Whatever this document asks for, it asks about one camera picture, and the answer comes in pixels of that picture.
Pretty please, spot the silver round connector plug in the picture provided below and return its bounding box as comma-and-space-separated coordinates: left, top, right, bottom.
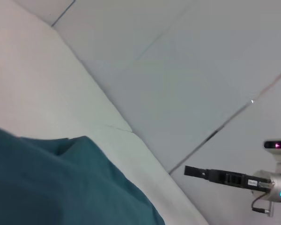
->
257, 179, 275, 188

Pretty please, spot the dark grey gripper cable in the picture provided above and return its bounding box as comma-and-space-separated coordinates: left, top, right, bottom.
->
251, 191, 272, 213

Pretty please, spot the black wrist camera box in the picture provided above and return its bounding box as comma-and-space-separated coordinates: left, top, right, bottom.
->
264, 140, 281, 150

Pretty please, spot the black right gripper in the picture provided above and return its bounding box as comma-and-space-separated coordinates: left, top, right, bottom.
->
184, 165, 270, 189

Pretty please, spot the teal blue shirt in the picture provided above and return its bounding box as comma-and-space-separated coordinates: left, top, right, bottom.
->
0, 125, 166, 225

